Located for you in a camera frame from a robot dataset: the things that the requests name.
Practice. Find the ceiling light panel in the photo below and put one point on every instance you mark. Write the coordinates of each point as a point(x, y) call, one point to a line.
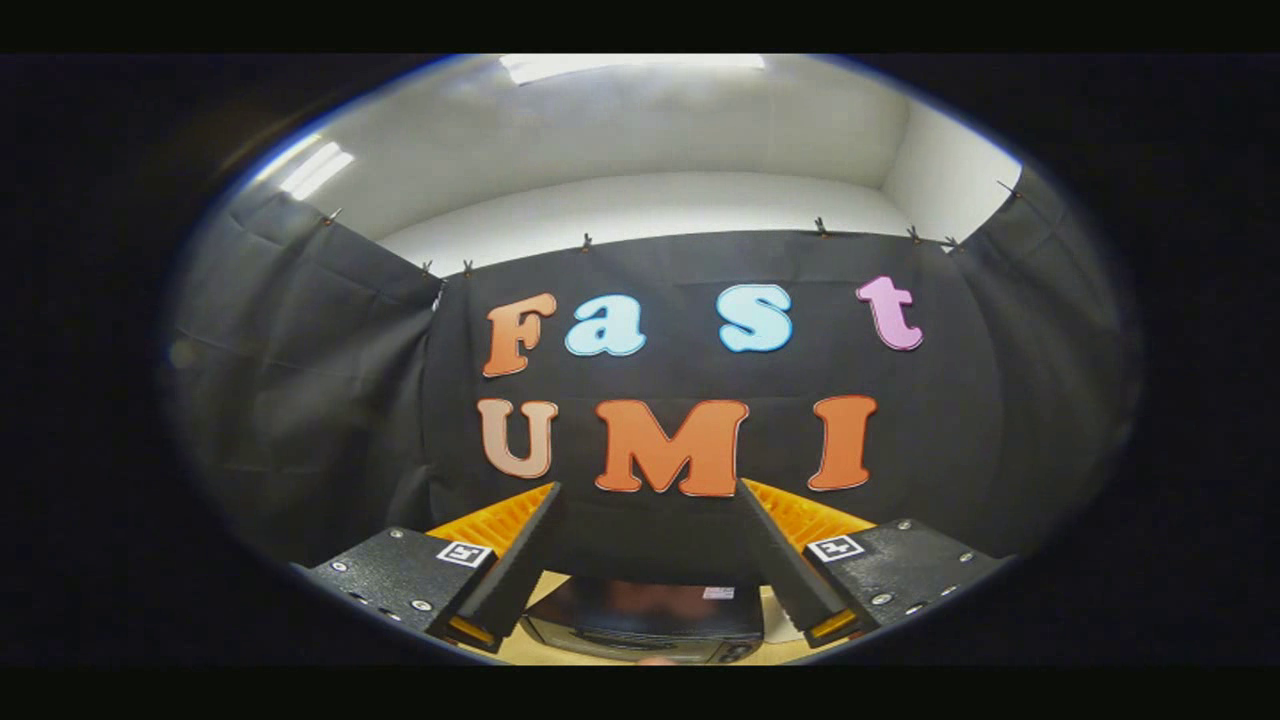
point(630, 66)
point(316, 170)

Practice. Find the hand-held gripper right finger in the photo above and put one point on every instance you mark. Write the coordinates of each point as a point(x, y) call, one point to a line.
point(785, 575)

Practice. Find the black toaster oven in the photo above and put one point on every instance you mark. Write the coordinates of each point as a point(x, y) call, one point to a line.
point(640, 610)

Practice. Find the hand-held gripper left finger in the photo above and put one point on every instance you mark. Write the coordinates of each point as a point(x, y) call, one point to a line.
point(505, 580)

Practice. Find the row of black cloth clips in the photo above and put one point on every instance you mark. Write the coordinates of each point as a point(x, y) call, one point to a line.
point(586, 243)

